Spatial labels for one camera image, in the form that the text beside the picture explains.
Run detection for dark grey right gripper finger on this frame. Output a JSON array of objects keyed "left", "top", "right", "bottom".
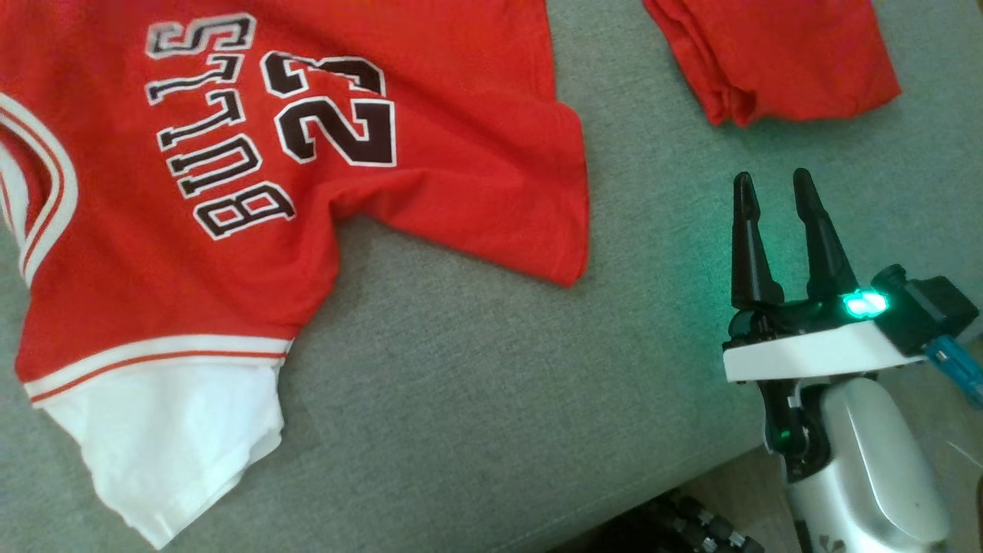
[
  {"left": 793, "top": 168, "right": 859, "bottom": 303},
  {"left": 730, "top": 172, "right": 785, "bottom": 311}
]

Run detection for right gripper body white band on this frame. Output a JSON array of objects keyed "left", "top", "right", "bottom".
[{"left": 722, "top": 290, "right": 927, "bottom": 384}]

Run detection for red shorts with white stripe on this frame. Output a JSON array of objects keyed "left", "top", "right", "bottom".
[{"left": 644, "top": 0, "right": 903, "bottom": 127}]

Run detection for red Bulls jersey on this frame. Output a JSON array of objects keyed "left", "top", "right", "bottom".
[{"left": 0, "top": 0, "right": 591, "bottom": 550}]

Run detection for teal right cable connector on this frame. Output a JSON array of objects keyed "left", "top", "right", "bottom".
[{"left": 925, "top": 336, "right": 983, "bottom": 408}]

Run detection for black ribbed cable conduit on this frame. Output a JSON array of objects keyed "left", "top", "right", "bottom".
[{"left": 599, "top": 492, "right": 765, "bottom": 553}]

